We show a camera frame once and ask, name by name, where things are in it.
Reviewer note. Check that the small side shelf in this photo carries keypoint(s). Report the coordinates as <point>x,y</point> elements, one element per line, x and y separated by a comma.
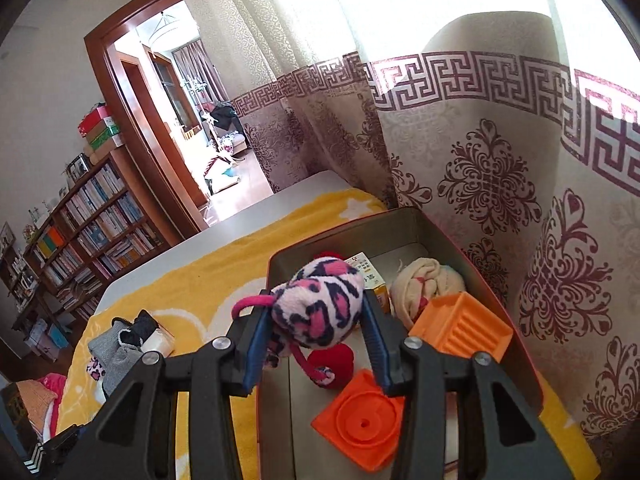
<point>18,277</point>

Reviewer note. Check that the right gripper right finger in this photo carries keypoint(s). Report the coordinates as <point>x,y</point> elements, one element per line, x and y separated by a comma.
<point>499,434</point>

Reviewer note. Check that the pink leopard sock ball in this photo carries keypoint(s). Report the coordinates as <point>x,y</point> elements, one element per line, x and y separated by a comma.
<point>315,309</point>

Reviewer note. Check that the black sock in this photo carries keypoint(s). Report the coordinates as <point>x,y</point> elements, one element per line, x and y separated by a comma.
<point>140,327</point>

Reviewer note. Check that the cream pastel sock ball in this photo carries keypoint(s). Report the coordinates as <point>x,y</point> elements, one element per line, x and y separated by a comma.
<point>418,283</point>

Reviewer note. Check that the grey knit sock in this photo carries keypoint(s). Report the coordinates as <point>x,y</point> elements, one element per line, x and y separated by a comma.
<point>117,350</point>

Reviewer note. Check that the orange ridged cube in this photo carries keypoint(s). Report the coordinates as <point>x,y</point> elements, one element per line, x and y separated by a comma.
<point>460,325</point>

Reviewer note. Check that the small yellow cardboard box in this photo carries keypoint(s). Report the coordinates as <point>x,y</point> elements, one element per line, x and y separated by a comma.
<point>373,279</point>

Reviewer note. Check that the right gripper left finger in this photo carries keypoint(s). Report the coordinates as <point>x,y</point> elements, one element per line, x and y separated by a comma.
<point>133,436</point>

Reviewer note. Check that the red tin box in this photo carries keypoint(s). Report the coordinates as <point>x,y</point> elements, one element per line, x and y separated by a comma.
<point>384,236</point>

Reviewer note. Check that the orange number six cube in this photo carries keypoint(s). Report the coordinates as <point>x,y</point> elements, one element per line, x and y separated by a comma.
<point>363,423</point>

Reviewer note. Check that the stacked coloured boxes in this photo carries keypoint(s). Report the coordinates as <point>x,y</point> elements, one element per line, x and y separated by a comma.
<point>100,132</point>

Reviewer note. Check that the patterned curtain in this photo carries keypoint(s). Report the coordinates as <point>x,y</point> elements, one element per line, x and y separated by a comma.
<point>513,124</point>

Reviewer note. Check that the wooden bookshelf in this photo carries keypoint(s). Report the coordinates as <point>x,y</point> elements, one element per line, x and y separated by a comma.
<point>108,224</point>

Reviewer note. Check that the bagged white bandage roll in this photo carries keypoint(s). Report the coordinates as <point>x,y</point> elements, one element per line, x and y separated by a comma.
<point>160,341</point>

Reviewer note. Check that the yellow white towel mat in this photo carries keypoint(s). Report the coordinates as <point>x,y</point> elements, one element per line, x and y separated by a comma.
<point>194,302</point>

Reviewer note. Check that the wooden door frame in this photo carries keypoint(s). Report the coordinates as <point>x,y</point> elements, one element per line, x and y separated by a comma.
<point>126,89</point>

